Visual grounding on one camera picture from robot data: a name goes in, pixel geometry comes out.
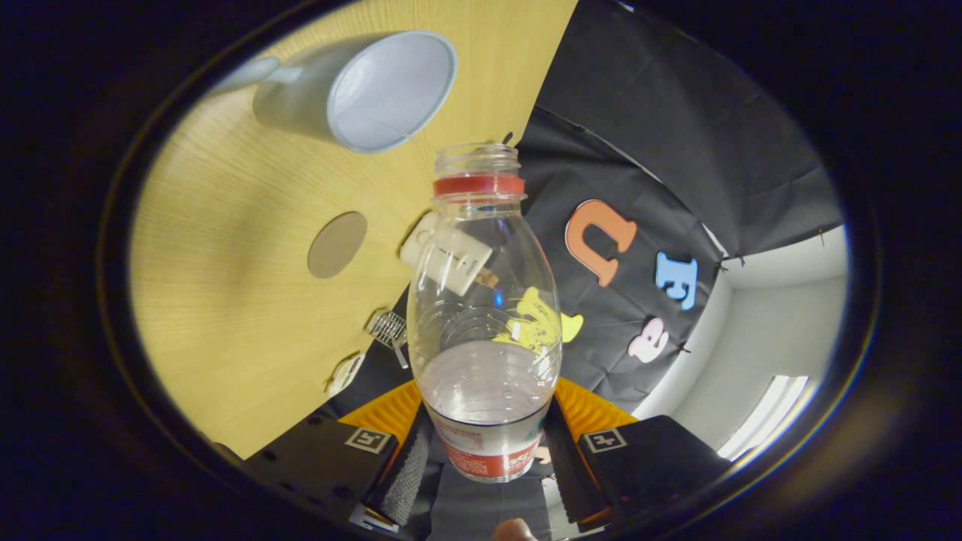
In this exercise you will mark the white toaster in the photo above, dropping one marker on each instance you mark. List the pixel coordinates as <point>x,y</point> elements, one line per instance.
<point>451,259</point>

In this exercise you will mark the small metal rack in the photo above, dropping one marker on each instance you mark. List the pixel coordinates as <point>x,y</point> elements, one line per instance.
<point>387,328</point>

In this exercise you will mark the brown bread slice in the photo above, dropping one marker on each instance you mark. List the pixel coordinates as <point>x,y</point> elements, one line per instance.
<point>488,279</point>

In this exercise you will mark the white cup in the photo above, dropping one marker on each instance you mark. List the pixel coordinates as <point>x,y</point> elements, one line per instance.
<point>316,105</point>

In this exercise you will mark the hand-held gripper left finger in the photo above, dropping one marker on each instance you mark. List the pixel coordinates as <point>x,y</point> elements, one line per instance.
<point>406,473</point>

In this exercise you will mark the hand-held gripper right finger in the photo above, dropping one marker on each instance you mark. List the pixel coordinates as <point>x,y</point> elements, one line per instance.
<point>564,469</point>

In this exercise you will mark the wooden table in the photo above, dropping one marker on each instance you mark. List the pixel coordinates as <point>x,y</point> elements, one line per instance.
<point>225,300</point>

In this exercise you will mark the round brown coaster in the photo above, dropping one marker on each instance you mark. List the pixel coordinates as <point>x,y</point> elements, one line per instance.
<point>337,245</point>

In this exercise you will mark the small ceiling light panel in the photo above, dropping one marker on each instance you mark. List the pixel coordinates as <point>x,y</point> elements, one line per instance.
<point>766,417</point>

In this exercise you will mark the clear plastic juice bottle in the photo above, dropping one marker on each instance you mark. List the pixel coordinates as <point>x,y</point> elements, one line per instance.
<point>485,383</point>

